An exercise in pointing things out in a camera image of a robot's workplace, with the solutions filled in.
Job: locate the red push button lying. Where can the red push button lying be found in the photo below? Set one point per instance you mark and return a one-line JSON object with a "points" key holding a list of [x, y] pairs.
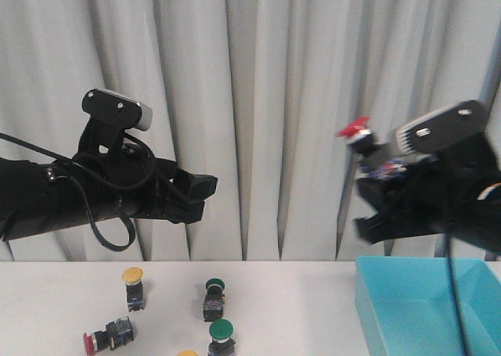
{"points": [[117, 333]]}

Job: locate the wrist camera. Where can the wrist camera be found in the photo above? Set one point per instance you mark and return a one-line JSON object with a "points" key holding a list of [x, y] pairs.
{"points": [[117, 110], [458, 126]]}

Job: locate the yellow push button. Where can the yellow push button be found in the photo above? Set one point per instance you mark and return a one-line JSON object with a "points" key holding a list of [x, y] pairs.
{"points": [[187, 353], [132, 278]]}

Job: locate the red push button carried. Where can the red push button carried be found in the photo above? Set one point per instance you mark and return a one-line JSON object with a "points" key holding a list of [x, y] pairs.
{"points": [[375, 161]]}

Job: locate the yellow push button front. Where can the yellow push button front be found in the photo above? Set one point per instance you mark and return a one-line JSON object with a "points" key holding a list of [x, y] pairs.
{"points": [[187, 353]]}

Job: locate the turquoise plastic box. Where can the turquoise plastic box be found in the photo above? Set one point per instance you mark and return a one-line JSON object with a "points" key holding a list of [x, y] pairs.
{"points": [[405, 305]]}

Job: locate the green push button lying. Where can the green push button lying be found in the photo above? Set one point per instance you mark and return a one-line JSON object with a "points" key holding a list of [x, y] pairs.
{"points": [[214, 300]]}

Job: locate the grey pleated curtain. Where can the grey pleated curtain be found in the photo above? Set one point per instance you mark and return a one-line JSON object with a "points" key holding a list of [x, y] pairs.
{"points": [[252, 92]]}

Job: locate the green push button upright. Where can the green push button upright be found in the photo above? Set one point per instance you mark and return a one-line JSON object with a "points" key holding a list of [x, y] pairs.
{"points": [[222, 343]]}

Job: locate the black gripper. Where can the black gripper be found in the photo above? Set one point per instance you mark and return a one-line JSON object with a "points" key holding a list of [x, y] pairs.
{"points": [[459, 196], [146, 186]]}

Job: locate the yellow push button upright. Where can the yellow push button upright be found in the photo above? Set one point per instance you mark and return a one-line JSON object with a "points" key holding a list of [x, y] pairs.
{"points": [[132, 278]]}

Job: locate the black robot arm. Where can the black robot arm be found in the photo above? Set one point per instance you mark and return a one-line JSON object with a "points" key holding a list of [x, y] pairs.
{"points": [[106, 193]]}

